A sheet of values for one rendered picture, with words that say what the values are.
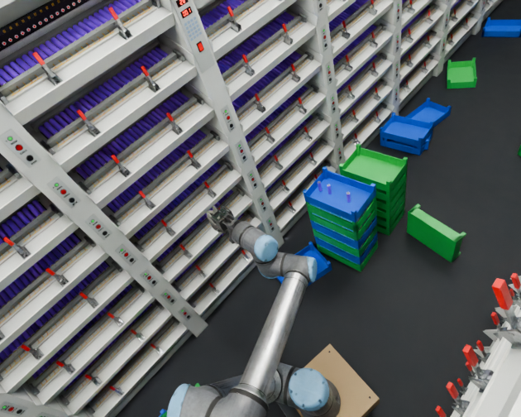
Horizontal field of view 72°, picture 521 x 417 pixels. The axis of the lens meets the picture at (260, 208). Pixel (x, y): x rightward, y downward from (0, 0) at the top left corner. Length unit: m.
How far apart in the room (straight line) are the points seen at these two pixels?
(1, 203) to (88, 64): 0.50
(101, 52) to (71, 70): 0.11
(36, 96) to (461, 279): 2.05
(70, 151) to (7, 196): 0.23
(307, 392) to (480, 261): 1.22
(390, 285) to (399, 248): 0.25
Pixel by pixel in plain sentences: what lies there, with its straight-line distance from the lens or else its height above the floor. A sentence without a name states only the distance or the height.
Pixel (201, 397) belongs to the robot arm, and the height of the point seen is 0.92.
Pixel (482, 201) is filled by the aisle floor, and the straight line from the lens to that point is 2.55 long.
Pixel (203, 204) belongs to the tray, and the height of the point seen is 0.74.
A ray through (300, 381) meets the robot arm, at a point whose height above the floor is 0.40.
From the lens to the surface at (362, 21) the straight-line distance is 2.37.
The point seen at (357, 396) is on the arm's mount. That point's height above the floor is 0.14.
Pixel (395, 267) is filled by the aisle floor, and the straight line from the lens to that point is 2.21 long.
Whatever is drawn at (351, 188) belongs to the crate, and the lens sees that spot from 1.93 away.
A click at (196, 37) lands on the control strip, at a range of 1.47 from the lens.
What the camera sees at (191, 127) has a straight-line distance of 1.53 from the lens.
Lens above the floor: 1.91
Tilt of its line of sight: 47 degrees down
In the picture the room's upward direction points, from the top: 22 degrees counter-clockwise
